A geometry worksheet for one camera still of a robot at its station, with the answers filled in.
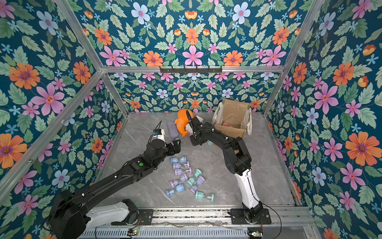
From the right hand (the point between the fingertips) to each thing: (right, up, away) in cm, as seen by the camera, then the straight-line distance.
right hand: (200, 138), depth 100 cm
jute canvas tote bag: (+25, +14, +12) cm, 31 cm away
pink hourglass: (+19, +10, +9) cm, 23 cm away
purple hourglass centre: (-15, -24, -18) cm, 33 cm away
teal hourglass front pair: (0, -28, -22) cm, 36 cm away
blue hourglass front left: (-11, -26, -19) cm, 34 cm away
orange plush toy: (-13, +13, +8) cm, 20 cm away
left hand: (-12, 0, -21) cm, 24 cm away
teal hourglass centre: (-1, -19, -13) cm, 23 cm away
